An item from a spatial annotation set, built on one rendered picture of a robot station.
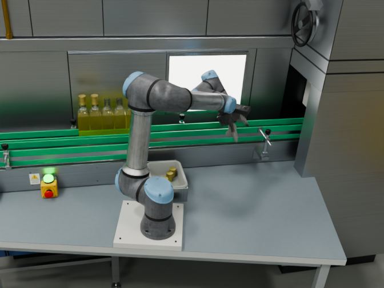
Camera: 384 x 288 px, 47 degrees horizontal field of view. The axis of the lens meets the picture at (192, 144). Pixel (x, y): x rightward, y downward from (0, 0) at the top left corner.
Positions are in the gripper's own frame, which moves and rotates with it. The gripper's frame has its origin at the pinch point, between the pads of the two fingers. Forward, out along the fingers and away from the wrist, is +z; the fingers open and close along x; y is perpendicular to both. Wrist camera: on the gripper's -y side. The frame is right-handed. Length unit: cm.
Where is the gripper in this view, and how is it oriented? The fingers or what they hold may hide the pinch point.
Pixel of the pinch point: (244, 134)
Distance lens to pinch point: 218.2
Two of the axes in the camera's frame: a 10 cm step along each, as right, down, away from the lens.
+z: 4.8, 8.2, 3.2
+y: -7.5, 1.9, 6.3
